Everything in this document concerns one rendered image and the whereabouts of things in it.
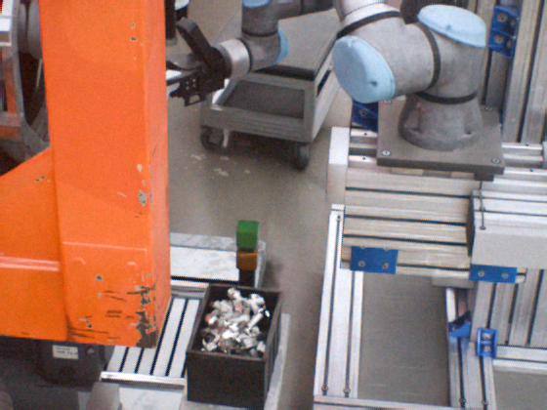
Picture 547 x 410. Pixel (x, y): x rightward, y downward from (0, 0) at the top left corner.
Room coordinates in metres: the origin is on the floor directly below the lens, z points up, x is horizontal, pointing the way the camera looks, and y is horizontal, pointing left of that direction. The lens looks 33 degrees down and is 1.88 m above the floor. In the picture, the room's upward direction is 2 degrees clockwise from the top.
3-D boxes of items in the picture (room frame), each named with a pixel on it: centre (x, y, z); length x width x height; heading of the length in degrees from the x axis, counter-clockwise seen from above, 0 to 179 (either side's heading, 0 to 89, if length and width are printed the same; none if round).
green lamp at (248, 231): (1.78, 0.04, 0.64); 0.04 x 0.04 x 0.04; 85
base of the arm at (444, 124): (1.88, -0.31, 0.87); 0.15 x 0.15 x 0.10
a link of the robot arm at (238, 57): (2.16, 0.09, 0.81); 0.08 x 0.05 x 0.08; 40
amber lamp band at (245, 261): (1.78, 0.04, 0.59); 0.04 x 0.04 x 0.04; 85
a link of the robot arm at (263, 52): (2.21, 0.03, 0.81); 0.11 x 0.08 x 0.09; 130
